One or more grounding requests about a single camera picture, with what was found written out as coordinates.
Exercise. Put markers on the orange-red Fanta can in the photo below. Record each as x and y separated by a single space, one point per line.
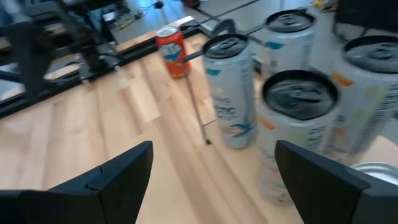
172 53

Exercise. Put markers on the white Celsius Tropical Vibe can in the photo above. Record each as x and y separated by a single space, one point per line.
370 93
300 102

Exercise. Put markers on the blue silver Red Bull can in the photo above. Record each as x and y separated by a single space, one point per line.
377 172

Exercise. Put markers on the wooden shelf with black frame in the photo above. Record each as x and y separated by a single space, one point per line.
381 151

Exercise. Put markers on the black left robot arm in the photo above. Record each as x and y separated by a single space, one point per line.
34 46

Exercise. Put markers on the black aluminium rig frame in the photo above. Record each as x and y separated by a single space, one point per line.
146 49

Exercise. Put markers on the white Celsius Arctic Vibe can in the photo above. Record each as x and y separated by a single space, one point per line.
289 40
231 93

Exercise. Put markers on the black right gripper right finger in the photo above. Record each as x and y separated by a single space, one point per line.
335 202

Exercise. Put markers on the black floor equipment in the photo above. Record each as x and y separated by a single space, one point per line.
367 12

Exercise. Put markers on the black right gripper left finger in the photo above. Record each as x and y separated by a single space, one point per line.
77 205

